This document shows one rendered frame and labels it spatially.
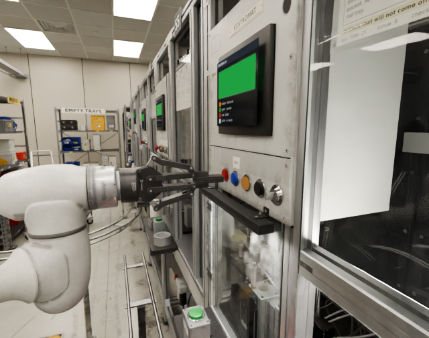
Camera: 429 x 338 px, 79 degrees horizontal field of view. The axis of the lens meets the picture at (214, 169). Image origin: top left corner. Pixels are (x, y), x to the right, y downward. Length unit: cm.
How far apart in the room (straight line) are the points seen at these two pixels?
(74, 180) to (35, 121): 733
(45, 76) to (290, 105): 761
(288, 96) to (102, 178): 38
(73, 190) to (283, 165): 39
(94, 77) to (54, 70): 90
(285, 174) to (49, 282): 46
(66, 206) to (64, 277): 13
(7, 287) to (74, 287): 11
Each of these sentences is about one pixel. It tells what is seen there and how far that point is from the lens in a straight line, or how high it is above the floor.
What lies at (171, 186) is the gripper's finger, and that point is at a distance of 60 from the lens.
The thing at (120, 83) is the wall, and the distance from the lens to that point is 776.
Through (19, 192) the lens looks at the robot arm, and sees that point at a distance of 57.
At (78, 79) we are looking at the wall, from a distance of 780.
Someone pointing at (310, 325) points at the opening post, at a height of 118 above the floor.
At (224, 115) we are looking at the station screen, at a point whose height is 158.
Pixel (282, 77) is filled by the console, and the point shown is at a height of 163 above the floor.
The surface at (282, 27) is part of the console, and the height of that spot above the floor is 172.
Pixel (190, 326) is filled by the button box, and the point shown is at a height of 103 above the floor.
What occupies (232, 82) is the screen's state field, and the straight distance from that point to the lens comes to 62.
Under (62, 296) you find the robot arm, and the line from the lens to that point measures 62.
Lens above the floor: 154
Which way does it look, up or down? 9 degrees down
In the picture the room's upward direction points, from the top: straight up
